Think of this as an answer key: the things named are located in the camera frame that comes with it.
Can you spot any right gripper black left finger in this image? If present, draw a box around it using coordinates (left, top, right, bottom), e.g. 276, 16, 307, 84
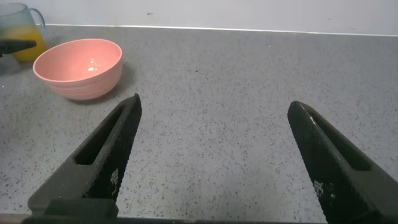
27, 93, 143, 218

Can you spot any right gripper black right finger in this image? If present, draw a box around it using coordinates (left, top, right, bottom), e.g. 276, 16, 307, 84
287, 100, 398, 224

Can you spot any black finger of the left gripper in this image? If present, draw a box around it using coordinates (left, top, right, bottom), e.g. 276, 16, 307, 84
0, 39, 37, 58

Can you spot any orange juice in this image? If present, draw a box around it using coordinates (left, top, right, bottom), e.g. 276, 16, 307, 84
7, 26, 47, 62

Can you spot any ribbed clear glass cup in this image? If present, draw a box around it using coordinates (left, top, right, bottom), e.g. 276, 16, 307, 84
0, 2, 48, 63

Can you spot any pink ribbed bowl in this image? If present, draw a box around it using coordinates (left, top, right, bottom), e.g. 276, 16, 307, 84
32, 38, 124, 101

